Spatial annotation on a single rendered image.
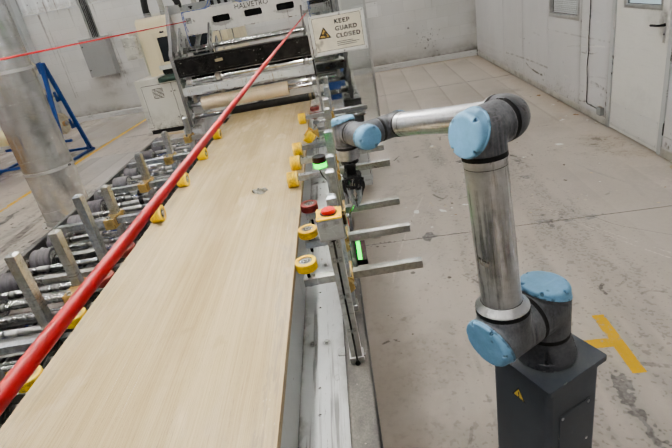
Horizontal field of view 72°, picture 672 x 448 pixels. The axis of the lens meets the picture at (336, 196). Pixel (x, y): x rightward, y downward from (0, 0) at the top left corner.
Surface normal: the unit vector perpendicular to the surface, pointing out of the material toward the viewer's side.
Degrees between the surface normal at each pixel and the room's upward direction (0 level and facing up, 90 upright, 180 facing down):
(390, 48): 90
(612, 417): 0
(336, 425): 0
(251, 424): 0
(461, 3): 90
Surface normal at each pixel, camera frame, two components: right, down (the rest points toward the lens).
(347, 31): 0.03, 0.40
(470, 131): -0.86, 0.22
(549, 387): -0.17, -0.90
